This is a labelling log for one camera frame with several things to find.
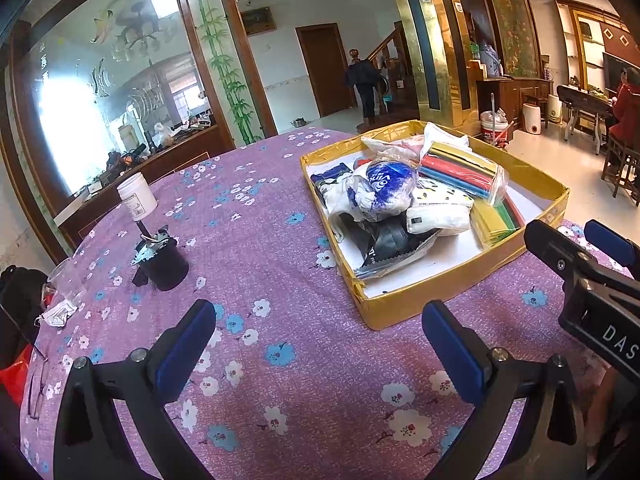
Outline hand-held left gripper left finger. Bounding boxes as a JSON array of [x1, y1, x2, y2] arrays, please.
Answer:
[[52, 299, 217, 480]]

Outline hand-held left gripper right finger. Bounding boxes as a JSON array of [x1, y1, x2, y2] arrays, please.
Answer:
[[421, 300, 588, 480]]

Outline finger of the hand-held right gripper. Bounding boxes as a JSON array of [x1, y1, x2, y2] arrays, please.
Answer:
[[523, 219, 608, 286], [584, 219, 640, 279]]

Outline yellow cardboard box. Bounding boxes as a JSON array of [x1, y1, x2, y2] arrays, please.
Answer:
[[300, 120, 571, 332]]

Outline pack of coloured sheets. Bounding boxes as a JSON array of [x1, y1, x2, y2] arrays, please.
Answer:
[[417, 141, 508, 206]]

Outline white napkin pack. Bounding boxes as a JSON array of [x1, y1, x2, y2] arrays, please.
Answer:
[[405, 202, 473, 235]]

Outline black foil bag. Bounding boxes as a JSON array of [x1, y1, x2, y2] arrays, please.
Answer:
[[340, 210, 441, 281]]

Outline blue and white plastic bag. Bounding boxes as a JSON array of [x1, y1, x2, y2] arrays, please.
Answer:
[[327, 157, 418, 223]]

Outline pink tissue pack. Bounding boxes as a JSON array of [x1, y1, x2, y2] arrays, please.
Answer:
[[361, 135, 425, 161]]

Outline wooden chair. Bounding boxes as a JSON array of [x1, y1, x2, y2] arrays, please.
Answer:
[[602, 130, 640, 206]]

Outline black cylindrical motor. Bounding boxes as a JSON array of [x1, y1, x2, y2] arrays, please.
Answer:
[[131, 220, 190, 292]]

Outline purple floral tablecloth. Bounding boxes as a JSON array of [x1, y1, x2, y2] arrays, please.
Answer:
[[20, 129, 636, 480]]

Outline white humidifier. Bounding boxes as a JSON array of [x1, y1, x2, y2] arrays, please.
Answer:
[[522, 102, 543, 135]]

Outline red and white bucket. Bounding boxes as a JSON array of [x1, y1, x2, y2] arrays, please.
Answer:
[[480, 112, 511, 147]]

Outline crumpled white wrapper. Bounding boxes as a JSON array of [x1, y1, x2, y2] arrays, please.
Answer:
[[39, 300, 78, 328]]

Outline clear plastic cup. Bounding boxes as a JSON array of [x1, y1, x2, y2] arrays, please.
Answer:
[[46, 259, 90, 306]]

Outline dark wooden desk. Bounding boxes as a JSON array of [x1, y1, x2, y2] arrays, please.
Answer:
[[556, 85, 613, 153]]

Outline eyeglasses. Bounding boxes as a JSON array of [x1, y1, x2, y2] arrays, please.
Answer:
[[0, 305, 51, 418]]

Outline wooden cabinet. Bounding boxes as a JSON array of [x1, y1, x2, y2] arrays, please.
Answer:
[[475, 77, 553, 126]]

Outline white plastic jar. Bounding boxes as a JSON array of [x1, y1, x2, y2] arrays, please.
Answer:
[[116, 171, 158, 221]]

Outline black backpack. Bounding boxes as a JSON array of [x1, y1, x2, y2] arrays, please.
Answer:
[[0, 266, 48, 371]]

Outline large red plastic bag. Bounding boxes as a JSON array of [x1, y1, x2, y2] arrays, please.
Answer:
[[0, 345, 33, 408]]

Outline wooden sideboard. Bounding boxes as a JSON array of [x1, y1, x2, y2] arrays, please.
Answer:
[[52, 122, 236, 251]]

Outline wooden staircase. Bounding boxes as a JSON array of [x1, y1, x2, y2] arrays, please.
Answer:
[[362, 22, 421, 121]]

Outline gold pillar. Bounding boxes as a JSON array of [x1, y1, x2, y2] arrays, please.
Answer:
[[382, 0, 473, 126]]

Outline brown wooden door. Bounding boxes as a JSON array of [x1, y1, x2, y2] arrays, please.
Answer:
[[295, 22, 358, 120]]

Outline bamboo painted panel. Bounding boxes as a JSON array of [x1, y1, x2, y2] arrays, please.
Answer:
[[182, 0, 266, 143]]

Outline large etched wall mirror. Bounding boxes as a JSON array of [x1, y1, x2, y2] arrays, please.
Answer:
[[20, 0, 221, 196]]

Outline small framed wall picture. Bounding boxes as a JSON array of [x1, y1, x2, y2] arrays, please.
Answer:
[[240, 6, 277, 37]]

